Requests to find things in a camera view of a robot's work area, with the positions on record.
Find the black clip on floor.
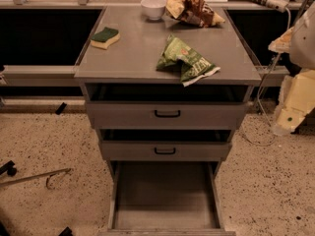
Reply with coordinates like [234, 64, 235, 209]
[55, 102, 67, 115]

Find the metal rod on floor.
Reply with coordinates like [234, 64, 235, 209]
[0, 168, 72, 188]

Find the grey rail beam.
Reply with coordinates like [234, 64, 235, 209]
[1, 65, 78, 87]

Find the grey drawer cabinet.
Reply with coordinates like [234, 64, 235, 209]
[75, 6, 260, 162]

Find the grey drawer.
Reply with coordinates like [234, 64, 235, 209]
[99, 130, 232, 161]
[86, 84, 249, 130]
[97, 161, 236, 236]

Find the green jalapeno chip bag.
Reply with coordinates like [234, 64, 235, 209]
[157, 34, 221, 87]

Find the top grey drawer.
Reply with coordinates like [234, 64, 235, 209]
[86, 84, 249, 130]

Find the middle grey drawer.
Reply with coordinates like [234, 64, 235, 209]
[99, 130, 232, 161]

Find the white bowl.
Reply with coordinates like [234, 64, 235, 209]
[141, 0, 166, 20]

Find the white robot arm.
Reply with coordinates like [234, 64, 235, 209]
[269, 2, 315, 136]

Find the bottom grey drawer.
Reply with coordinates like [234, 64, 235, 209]
[97, 161, 236, 236]

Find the brown yellow chip bag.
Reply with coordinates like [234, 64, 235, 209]
[165, 0, 225, 28]

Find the black caster wheel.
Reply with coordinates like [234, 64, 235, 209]
[0, 160, 17, 176]

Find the white cable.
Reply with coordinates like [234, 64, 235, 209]
[241, 7, 292, 148]

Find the green yellow sponge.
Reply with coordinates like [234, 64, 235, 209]
[91, 27, 120, 49]

